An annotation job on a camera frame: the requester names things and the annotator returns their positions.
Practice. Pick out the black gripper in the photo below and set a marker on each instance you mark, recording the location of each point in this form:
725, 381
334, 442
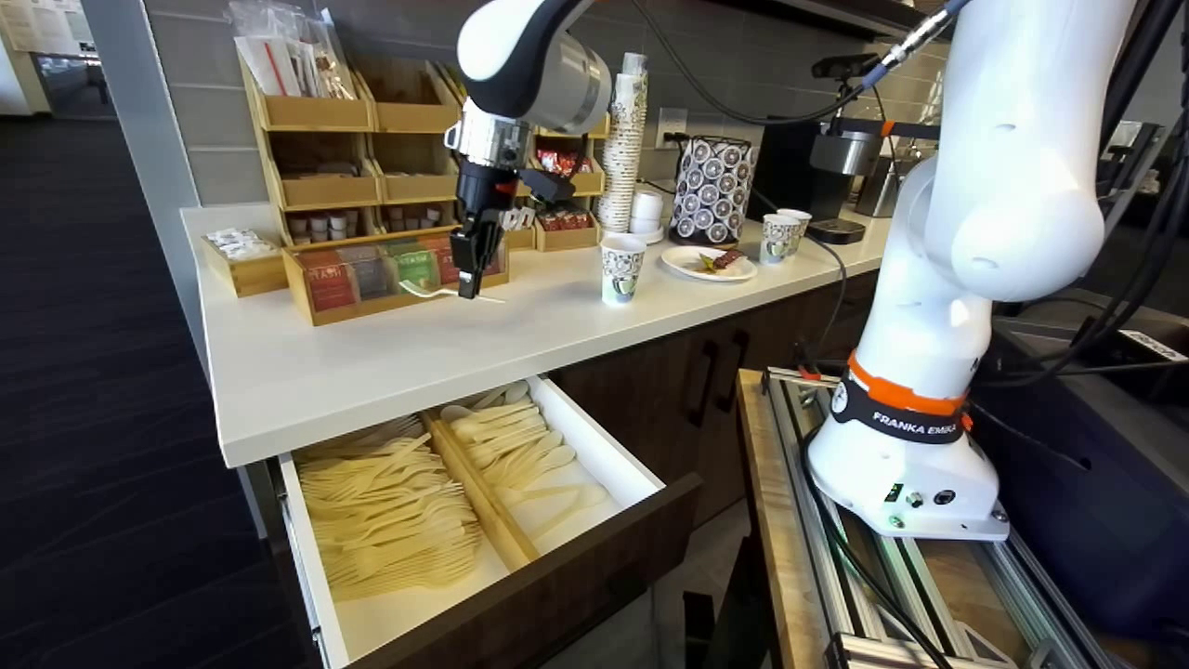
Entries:
482, 197

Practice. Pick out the patterned paper cup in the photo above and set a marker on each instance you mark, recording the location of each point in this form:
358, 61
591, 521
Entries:
621, 275

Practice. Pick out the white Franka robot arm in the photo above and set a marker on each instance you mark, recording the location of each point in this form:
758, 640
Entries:
1016, 186

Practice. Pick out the stack of white cup lids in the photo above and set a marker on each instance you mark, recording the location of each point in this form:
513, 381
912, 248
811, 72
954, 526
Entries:
649, 212

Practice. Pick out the wooden drawer divider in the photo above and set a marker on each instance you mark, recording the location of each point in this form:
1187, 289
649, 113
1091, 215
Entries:
483, 495

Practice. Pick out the small paper cup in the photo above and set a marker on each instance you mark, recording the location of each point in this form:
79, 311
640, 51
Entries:
775, 243
799, 223

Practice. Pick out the open dark wood drawer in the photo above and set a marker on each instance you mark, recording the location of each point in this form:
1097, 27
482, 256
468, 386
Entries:
581, 597

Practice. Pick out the wooden tea box clear lid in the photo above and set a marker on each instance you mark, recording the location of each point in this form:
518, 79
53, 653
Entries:
373, 303

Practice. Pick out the pile of red snack packets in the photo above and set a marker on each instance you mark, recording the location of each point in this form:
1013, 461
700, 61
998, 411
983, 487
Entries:
564, 158

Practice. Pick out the wooden snack organizer shelf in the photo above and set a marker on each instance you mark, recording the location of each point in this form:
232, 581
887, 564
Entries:
328, 186

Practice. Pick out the tall stack of paper cups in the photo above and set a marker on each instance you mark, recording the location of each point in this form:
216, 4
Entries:
624, 151

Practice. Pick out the pile of wooden cutlery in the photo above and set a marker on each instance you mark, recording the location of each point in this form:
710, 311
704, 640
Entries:
513, 447

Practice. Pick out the white plate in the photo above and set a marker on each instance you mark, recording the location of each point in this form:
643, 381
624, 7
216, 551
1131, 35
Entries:
685, 263

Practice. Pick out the dark wood cabinet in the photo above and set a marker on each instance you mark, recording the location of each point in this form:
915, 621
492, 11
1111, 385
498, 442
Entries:
643, 385

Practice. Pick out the small wooden packet box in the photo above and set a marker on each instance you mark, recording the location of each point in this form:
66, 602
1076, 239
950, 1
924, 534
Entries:
253, 275

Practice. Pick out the black white patterned box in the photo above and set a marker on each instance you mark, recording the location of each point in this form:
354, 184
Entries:
710, 191

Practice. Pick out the red snack packet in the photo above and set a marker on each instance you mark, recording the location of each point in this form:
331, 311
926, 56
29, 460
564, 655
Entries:
725, 263

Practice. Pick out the pile of wooden forks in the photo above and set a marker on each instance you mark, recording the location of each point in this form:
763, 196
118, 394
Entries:
385, 507

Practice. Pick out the clear bag of stirrers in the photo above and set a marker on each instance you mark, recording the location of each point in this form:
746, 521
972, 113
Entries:
292, 51

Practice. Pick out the black coffee machine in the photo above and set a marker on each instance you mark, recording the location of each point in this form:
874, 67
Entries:
793, 170

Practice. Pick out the wooden robot table with rails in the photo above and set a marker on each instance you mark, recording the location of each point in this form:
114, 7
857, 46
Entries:
775, 534

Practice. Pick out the dark bulky bag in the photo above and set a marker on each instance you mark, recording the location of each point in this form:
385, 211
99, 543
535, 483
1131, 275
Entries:
1091, 495

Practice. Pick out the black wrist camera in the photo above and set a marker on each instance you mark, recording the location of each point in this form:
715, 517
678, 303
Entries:
543, 186

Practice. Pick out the black camera on stand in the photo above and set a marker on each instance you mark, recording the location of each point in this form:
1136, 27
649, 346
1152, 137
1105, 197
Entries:
848, 63

